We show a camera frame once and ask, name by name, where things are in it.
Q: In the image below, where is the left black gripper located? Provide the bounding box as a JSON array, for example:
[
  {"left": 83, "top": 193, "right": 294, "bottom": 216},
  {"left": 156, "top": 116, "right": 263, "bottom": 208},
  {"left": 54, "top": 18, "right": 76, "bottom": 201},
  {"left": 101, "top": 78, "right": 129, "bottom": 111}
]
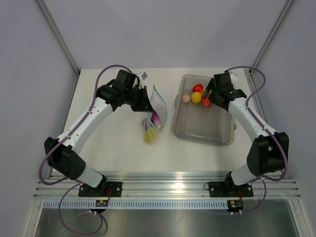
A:
[{"left": 124, "top": 86, "right": 154, "bottom": 113}]

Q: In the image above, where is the purple toy eggplant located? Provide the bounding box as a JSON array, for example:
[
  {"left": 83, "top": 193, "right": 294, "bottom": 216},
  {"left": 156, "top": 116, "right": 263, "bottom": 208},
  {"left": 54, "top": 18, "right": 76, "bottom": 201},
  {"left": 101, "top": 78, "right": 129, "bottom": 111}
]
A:
[{"left": 151, "top": 112, "right": 162, "bottom": 129}]

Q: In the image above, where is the clear zip top bag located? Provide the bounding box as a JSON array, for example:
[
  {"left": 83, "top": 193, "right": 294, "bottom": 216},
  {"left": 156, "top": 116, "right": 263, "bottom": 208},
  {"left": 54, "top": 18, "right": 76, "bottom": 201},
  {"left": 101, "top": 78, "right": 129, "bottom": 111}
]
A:
[{"left": 142, "top": 85, "right": 168, "bottom": 144}]

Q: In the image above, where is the dark purple toy mangosteen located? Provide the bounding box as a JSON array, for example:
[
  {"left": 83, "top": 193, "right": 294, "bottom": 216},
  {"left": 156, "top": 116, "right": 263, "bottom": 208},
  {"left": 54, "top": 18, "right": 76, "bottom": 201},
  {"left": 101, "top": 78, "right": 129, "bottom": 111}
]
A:
[{"left": 142, "top": 118, "right": 148, "bottom": 131}]

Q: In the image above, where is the orange toy fruit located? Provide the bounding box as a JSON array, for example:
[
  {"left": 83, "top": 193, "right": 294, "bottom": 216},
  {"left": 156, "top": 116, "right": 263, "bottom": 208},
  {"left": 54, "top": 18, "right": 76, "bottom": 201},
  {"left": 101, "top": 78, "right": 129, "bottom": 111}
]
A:
[{"left": 191, "top": 92, "right": 202, "bottom": 104}]

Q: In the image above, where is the pink toy peach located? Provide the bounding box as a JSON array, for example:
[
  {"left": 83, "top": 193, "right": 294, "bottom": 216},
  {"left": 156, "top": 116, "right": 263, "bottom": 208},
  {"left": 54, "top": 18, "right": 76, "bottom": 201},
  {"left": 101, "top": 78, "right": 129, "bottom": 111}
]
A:
[{"left": 182, "top": 94, "right": 191, "bottom": 104}]

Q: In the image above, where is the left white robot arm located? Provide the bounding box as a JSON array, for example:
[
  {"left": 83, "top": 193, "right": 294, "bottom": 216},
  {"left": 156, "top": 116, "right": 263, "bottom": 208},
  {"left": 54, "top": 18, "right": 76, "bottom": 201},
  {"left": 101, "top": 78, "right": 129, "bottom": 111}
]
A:
[{"left": 44, "top": 68, "right": 153, "bottom": 197}]

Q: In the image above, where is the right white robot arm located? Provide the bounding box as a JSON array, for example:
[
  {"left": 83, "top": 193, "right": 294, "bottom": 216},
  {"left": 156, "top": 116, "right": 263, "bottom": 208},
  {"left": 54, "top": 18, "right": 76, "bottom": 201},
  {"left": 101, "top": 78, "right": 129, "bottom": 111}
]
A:
[{"left": 203, "top": 71, "right": 289, "bottom": 198}]

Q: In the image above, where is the clear grey plastic bin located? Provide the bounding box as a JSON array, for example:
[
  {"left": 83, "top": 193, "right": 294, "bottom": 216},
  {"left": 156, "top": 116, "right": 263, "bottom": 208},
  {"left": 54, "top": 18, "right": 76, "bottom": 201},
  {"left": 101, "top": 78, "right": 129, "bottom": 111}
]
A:
[{"left": 171, "top": 74, "right": 235, "bottom": 146}]

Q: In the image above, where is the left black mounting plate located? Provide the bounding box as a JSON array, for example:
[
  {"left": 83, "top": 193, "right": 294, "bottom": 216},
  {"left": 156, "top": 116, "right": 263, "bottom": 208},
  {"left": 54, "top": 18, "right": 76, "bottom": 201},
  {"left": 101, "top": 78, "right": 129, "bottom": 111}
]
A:
[{"left": 78, "top": 181, "right": 123, "bottom": 198}]

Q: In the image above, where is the black mounting plate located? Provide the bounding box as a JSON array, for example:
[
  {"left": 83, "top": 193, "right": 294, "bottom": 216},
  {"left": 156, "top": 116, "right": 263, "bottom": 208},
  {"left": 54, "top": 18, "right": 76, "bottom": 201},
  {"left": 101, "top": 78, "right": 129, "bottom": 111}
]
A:
[
  {"left": 204, "top": 181, "right": 254, "bottom": 198},
  {"left": 78, "top": 181, "right": 123, "bottom": 198}
]

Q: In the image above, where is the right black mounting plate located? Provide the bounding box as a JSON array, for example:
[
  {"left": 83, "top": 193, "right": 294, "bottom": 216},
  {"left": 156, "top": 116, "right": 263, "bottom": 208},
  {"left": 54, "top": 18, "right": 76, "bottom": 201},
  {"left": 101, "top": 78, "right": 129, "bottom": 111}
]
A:
[{"left": 204, "top": 181, "right": 254, "bottom": 198}]

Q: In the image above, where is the left small circuit board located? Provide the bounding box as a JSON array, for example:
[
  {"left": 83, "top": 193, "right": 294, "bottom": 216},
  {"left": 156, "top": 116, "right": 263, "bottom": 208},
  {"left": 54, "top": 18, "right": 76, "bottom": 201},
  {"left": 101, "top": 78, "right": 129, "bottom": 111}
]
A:
[{"left": 95, "top": 200, "right": 108, "bottom": 207}]

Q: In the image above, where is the small circuit board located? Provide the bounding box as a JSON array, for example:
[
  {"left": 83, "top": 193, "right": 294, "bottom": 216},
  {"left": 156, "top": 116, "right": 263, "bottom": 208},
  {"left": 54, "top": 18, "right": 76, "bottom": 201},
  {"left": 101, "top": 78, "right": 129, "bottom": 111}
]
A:
[
  {"left": 95, "top": 200, "right": 108, "bottom": 207},
  {"left": 228, "top": 200, "right": 244, "bottom": 212}
]

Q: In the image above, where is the right small circuit board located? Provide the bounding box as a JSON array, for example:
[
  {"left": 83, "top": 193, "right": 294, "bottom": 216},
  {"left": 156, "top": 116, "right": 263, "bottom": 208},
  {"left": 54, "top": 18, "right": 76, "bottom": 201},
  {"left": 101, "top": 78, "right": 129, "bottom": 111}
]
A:
[{"left": 228, "top": 200, "right": 244, "bottom": 212}]

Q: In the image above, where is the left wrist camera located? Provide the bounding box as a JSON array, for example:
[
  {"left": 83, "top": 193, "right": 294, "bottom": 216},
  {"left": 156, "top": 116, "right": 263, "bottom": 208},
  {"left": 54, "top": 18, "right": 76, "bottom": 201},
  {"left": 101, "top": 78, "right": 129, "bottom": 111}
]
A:
[{"left": 136, "top": 72, "right": 148, "bottom": 87}]

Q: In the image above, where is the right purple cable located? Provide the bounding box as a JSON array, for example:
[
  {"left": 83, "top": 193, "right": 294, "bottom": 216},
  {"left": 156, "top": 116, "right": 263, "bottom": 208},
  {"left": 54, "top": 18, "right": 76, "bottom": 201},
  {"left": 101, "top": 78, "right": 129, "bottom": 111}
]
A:
[{"left": 197, "top": 66, "right": 289, "bottom": 215}]

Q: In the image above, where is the purple cable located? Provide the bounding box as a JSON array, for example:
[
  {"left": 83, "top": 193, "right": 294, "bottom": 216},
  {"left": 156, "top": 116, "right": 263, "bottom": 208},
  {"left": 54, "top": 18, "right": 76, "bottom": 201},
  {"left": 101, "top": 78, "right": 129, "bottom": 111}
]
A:
[
  {"left": 39, "top": 64, "right": 108, "bottom": 236},
  {"left": 197, "top": 66, "right": 289, "bottom": 215}
]

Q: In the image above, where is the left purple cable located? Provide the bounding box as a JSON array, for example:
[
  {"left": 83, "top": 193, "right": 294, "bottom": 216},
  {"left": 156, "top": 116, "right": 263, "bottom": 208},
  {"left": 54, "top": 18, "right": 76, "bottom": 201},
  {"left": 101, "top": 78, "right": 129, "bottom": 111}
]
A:
[{"left": 39, "top": 64, "right": 108, "bottom": 236}]

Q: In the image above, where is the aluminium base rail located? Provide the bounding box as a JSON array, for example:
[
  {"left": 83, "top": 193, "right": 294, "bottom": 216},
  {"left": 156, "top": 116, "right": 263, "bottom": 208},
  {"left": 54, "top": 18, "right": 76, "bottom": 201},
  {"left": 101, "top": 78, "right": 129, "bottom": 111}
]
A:
[{"left": 33, "top": 171, "right": 301, "bottom": 200}]

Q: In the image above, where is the right aluminium frame post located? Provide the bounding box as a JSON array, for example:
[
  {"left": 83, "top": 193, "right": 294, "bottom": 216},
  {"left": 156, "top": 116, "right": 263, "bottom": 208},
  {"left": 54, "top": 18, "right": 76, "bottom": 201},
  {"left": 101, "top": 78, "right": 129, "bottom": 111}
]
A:
[{"left": 252, "top": 0, "right": 296, "bottom": 68}]

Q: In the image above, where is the aluminium frame post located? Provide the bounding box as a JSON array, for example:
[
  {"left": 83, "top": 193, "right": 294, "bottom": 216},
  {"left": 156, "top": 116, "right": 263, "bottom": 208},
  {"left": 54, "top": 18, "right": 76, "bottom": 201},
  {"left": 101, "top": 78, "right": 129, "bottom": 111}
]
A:
[
  {"left": 35, "top": 0, "right": 80, "bottom": 78},
  {"left": 252, "top": 0, "right": 296, "bottom": 68}
]

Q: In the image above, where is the white slotted cable duct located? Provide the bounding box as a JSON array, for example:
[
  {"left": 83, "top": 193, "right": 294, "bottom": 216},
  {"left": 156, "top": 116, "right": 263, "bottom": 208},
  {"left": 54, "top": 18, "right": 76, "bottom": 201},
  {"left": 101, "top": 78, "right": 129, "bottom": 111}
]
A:
[{"left": 43, "top": 199, "right": 228, "bottom": 210}]

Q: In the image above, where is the left aluminium frame post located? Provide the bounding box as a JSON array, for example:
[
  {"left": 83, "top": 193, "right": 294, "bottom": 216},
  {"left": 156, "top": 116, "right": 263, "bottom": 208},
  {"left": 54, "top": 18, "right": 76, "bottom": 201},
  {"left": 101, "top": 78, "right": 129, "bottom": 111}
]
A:
[{"left": 35, "top": 0, "right": 80, "bottom": 78}]

